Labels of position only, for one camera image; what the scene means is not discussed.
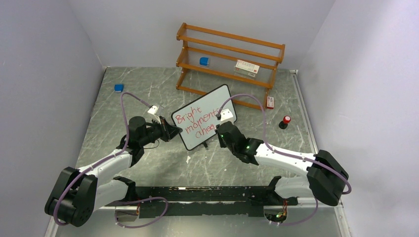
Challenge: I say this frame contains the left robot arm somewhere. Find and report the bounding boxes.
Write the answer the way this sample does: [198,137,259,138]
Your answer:
[44,116,182,227]

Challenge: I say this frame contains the wooden two-tier rack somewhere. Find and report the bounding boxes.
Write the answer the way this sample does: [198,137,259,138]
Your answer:
[176,23,286,108]

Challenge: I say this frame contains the whiteboard with black frame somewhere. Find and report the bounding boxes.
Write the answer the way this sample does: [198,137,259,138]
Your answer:
[171,84,231,151]

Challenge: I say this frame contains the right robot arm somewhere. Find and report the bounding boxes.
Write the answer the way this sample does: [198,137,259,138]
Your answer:
[215,122,349,206]

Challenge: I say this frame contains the blue eraser on rack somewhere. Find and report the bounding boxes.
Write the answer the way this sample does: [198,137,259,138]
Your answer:
[199,57,210,66]

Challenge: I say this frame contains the small red white box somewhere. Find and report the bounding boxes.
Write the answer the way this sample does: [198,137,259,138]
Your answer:
[266,96,275,110]

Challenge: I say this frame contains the red emergency stop button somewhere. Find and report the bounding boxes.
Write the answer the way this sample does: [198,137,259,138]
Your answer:
[278,116,292,129]

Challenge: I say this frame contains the blue eraser on table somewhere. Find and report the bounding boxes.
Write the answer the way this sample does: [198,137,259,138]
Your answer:
[114,83,125,93]

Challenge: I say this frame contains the white red box on rack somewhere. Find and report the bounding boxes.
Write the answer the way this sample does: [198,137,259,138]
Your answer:
[234,60,260,78]

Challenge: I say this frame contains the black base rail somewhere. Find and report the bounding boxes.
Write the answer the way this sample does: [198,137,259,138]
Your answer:
[104,186,298,218]

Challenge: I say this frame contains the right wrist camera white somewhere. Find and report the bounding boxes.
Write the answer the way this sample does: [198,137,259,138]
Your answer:
[216,108,234,124]

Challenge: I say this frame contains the aluminium frame rail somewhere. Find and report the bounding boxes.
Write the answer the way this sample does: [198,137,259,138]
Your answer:
[44,69,352,237]

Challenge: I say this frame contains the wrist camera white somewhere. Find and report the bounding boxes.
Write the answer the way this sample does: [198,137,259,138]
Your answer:
[147,105,164,124]
[216,108,234,124]

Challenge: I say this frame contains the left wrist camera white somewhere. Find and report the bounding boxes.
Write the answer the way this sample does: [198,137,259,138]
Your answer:
[147,105,164,124]

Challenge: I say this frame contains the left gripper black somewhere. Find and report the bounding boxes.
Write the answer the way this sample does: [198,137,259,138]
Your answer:
[139,115,181,146]

